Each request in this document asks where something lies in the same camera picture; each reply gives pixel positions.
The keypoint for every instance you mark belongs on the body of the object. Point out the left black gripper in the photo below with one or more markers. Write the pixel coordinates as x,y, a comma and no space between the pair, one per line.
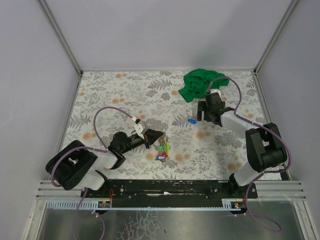
146,141

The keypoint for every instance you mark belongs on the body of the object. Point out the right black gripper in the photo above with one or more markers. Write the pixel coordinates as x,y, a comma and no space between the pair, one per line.
208,113

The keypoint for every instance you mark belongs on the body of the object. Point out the blue tag key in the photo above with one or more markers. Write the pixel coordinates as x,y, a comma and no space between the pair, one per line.
192,121

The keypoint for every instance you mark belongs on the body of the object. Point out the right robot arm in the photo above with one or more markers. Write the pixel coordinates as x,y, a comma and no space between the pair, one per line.
264,148

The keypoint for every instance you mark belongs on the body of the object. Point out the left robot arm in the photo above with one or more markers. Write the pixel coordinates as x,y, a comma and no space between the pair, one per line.
80,166

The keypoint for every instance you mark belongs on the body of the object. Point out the green crumpled cloth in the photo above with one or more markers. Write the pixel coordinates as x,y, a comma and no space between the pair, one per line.
197,81

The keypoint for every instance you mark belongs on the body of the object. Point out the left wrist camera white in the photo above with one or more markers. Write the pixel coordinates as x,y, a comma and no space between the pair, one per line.
140,127

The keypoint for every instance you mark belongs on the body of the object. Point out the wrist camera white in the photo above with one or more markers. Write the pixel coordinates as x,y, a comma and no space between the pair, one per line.
214,90
140,127

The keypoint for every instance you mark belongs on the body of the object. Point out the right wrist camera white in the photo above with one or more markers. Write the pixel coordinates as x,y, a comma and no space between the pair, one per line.
214,90

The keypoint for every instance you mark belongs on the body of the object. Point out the blue key tag on ring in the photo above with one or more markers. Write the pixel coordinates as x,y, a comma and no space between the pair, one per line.
161,158

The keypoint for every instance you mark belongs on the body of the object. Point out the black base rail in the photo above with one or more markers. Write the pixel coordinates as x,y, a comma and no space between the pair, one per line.
164,194

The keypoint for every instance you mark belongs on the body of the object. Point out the grey cable duct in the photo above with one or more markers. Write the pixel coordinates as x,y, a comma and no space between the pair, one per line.
74,204

